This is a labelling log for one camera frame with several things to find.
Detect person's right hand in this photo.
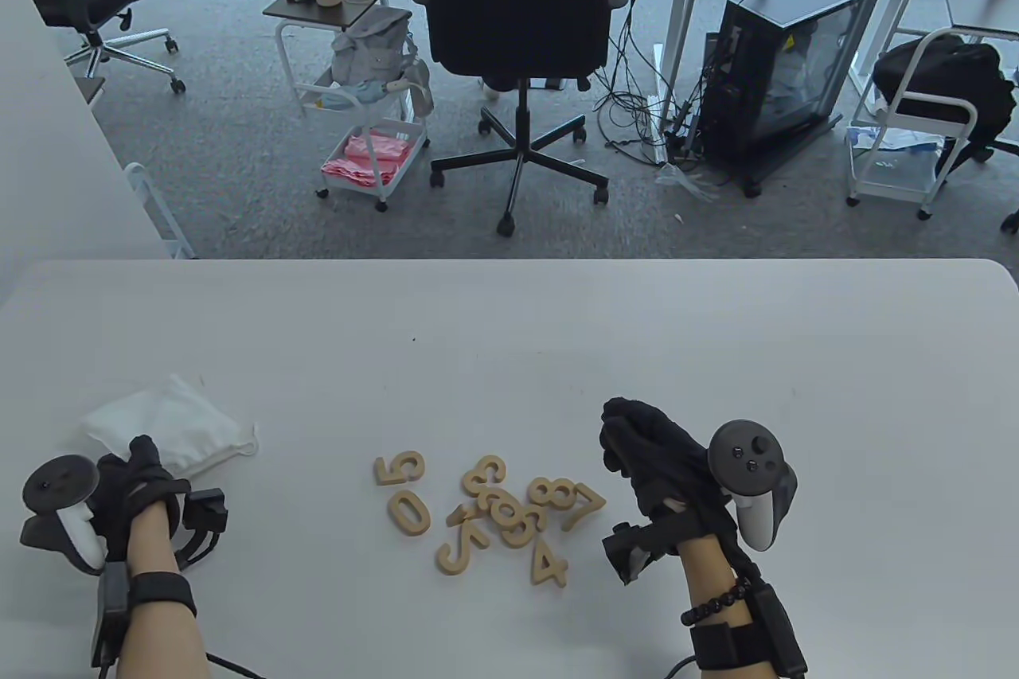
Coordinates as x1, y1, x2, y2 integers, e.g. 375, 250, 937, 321
599, 397, 739, 546

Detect person's left hand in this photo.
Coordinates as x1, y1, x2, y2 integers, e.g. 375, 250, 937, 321
89, 435, 192, 564

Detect white drawstring cloth bag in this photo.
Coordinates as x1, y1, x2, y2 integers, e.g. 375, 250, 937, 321
78, 374, 260, 477

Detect curved wooden number block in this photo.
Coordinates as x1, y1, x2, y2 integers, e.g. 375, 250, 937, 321
435, 521, 492, 576

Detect oval wooden number block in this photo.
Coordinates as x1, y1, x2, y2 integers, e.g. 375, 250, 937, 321
388, 490, 432, 537

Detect person's left forearm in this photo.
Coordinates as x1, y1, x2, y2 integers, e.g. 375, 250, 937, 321
115, 500, 209, 679

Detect clear plastic bag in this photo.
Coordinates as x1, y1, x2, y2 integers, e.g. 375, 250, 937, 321
654, 162, 721, 202

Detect grey handheld controller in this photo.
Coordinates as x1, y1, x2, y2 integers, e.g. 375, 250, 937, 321
20, 455, 108, 575
707, 419, 798, 551

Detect black wrist sensor box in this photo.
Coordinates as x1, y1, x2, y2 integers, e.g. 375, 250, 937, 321
90, 561, 197, 668
689, 583, 809, 679

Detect white metal rack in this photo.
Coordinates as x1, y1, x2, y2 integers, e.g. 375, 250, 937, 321
123, 162, 196, 260

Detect white rolling cart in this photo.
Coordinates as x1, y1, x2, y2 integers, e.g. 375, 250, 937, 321
844, 26, 980, 222

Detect pink packets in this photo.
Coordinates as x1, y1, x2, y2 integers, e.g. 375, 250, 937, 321
321, 134, 415, 188

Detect light blue pouch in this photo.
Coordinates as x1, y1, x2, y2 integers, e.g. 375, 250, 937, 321
306, 78, 407, 112

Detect black computer tower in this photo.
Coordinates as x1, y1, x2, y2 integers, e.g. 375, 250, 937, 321
701, 0, 884, 198

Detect black backpack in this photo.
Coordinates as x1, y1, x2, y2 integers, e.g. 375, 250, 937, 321
870, 33, 1018, 154

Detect grey backpack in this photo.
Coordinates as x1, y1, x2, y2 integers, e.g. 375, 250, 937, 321
329, 6, 435, 115

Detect white cart with dark top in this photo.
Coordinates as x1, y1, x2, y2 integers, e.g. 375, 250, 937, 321
263, 0, 435, 214

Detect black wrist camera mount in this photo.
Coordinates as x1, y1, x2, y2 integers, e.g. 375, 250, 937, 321
171, 488, 229, 572
601, 521, 677, 586

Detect dark bead bracelet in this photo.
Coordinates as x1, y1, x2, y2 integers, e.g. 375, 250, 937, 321
681, 579, 753, 626

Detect black cable tangle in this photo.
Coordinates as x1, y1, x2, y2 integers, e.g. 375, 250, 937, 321
581, 0, 701, 154

